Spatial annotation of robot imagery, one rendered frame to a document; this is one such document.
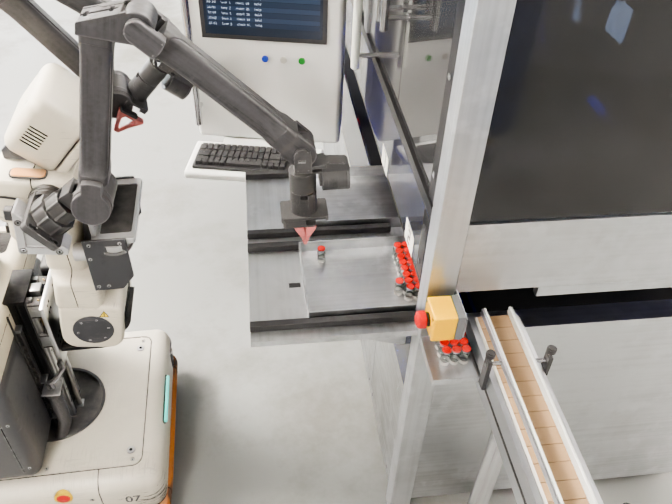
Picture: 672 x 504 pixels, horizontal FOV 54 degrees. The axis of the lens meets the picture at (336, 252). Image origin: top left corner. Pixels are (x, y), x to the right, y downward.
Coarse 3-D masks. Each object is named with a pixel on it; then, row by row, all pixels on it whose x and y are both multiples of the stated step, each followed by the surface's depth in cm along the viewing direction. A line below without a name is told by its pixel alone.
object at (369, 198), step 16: (352, 176) 204; (368, 176) 204; (384, 176) 204; (320, 192) 197; (336, 192) 197; (352, 192) 197; (368, 192) 198; (384, 192) 198; (336, 208) 191; (352, 208) 191; (368, 208) 192; (384, 208) 192; (320, 224) 182; (336, 224) 183; (352, 224) 183; (400, 224) 186
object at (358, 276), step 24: (336, 240) 175; (360, 240) 177; (384, 240) 178; (312, 264) 173; (336, 264) 173; (360, 264) 173; (384, 264) 174; (312, 288) 166; (336, 288) 166; (360, 288) 167; (384, 288) 167; (312, 312) 155; (336, 312) 157; (360, 312) 158; (384, 312) 159
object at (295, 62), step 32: (192, 0) 202; (224, 0) 200; (256, 0) 200; (288, 0) 199; (320, 0) 198; (192, 32) 208; (224, 32) 207; (256, 32) 206; (288, 32) 206; (320, 32) 205; (224, 64) 215; (256, 64) 214; (288, 64) 213; (320, 64) 212; (288, 96) 221; (320, 96) 220; (224, 128) 231; (320, 128) 228
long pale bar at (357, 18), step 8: (360, 0) 179; (360, 8) 181; (360, 16) 182; (360, 24) 184; (352, 32) 186; (360, 32) 186; (352, 40) 187; (360, 40) 188; (352, 48) 188; (352, 56) 190; (360, 56) 190; (368, 56) 191; (376, 56) 191; (352, 64) 192
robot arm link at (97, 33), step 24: (120, 0) 114; (144, 0) 114; (96, 24) 109; (120, 24) 109; (96, 48) 112; (96, 72) 115; (96, 96) 118; (96, 120) 121; (96, 144) 124; (96, 168) 127; (96, 192) 128; (96, 216) 131
